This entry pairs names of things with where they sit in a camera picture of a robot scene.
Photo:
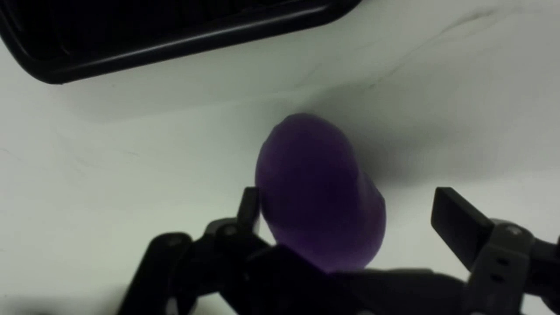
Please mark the black ridged tray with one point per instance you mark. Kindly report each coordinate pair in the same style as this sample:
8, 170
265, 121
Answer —
146, 28

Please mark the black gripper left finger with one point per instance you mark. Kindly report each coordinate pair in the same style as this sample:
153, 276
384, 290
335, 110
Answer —
176, 273

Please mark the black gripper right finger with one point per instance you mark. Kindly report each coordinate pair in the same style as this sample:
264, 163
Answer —
502, 262

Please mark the purple plush toy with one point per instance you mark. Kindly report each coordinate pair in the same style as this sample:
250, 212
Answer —
321, 198

